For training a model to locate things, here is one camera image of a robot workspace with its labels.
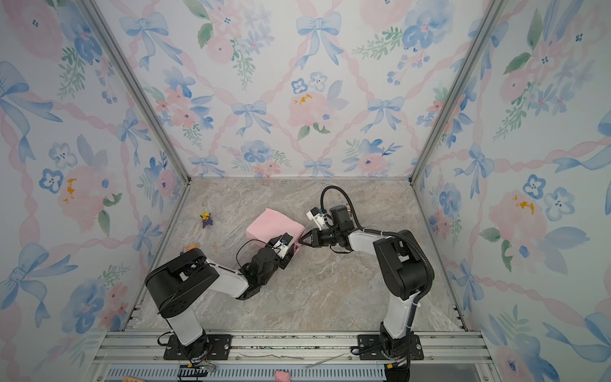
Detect purple wrapping paper sheet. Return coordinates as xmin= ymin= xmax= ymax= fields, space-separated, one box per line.
xmin=246 ymin=209 xmax=306 ymax=251

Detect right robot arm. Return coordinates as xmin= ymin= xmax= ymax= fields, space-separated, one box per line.
xmin=298 ymin=205 xmax=434 ymax=359

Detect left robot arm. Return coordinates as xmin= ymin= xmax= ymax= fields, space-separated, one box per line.
xmin=145 ymin=233 xmax=294 ymax=363

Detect yellow purple toy figure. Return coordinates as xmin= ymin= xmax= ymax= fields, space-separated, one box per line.
xmin=200 ymin=213 xmax=213 ymax=229

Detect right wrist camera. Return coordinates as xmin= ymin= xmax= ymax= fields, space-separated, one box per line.
xmin=306 ymin=208 xmax=334 ymax=230

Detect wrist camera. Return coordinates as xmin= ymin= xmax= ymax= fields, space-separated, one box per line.
xmin=306 ymin=208 xmax=334 ymax=230
xmin=275 ymin=232 xmax=294 ymax=262

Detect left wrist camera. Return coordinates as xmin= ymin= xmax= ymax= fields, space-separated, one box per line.
xmin=275 ymin=232 xmax=294 ymax=262

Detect black corrugated cable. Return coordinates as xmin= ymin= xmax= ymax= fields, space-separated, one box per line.
xmin=320 ymin=185 xmax=435 ymax=299

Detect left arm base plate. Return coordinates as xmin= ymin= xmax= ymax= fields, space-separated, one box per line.
xmin=163 ymin=334 xmax=232 ymax=363

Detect aluminium rail frame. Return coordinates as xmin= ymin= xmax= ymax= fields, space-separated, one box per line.
xmin=85 ymin=330 xmax=501 ymax=381

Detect pink object on rail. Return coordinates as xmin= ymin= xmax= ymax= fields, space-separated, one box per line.
xmin=274 ymin=370 xmax=291 ymax=382

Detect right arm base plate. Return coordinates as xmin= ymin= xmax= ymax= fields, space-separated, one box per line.
xmin=351 ymin=332 xmax=424 ymax=361

